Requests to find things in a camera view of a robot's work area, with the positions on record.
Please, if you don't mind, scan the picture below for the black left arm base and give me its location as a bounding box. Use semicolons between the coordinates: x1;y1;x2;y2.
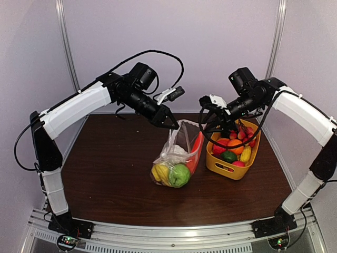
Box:
48;216;94;239

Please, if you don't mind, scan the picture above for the orange toy orange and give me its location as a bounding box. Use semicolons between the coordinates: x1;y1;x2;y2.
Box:
227;139;244;155

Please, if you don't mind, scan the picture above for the clear zip top bag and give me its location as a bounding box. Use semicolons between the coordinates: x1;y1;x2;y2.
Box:
150;119;204;188

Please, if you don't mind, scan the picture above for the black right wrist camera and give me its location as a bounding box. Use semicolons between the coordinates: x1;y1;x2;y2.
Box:
199;94;231;115

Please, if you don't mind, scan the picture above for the green toy avocado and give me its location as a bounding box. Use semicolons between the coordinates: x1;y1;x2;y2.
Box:
221;150;237;163

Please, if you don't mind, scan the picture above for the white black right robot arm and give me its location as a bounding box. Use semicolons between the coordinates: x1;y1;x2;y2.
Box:
209;67;336;233

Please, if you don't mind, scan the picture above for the orange toy carrot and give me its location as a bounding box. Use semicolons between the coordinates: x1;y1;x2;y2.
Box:
186;131;204;175

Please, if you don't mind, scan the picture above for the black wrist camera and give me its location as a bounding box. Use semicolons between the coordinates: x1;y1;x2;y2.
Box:
153;86;185;105
199;94;231;115

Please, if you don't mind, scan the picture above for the aluminium frame post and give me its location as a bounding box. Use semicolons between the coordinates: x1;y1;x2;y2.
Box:
55;0;80;92
258;1;289;78

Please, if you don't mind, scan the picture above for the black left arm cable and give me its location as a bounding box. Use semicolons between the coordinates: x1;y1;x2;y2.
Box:
78;49;185;95

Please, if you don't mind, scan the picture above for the left aluminium frame post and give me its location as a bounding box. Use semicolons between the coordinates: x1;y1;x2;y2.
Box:
55;0;80;92

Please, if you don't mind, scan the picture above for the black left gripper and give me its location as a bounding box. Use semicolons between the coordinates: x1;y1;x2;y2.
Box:
120;88;180;129

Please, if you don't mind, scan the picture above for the green toy apple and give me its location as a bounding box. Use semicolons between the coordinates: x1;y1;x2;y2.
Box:
168;164;191;188

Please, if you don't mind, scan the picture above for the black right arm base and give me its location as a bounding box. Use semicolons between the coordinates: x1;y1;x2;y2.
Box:
251;205;298;238

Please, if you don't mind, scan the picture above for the yellow toy bell pepper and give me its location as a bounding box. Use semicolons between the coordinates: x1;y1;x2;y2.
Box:
151;164;170;186

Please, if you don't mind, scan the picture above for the pink wrinkled toy fruit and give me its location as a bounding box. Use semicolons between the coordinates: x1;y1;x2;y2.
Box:
212;138;230;155

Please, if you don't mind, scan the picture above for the red toy lychee bunch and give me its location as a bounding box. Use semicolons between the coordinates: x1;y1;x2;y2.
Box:
229;121;256;148

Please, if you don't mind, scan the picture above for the yellow toy corn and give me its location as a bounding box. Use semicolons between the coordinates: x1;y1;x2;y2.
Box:
240;146;252;163

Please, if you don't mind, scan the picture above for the right aluminium frame post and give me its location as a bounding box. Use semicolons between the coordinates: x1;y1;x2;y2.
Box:
258;1;289;78

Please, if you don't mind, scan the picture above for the white toy cauliflower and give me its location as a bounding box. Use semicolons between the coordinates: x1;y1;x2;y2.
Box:
170;144;189;159

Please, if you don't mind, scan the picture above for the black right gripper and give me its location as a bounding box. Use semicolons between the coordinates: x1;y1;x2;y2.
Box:
202;92;263;133

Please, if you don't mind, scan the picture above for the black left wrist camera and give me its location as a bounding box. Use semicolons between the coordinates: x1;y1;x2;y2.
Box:
153;86;185;105

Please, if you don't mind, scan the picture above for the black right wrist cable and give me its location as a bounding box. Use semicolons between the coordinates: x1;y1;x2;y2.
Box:
198;104;280;147

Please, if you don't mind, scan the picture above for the red toy apple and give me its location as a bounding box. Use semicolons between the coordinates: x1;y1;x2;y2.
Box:
232;161;245;167

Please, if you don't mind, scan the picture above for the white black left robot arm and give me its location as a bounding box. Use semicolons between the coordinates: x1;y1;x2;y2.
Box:
30;63;184;234

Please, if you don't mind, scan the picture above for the aluminium front rail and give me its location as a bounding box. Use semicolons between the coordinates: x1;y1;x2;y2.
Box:
21;208;327;253

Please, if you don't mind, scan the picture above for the yellow plastic basket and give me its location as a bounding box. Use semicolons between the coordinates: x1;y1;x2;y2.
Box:
206;120;261;180

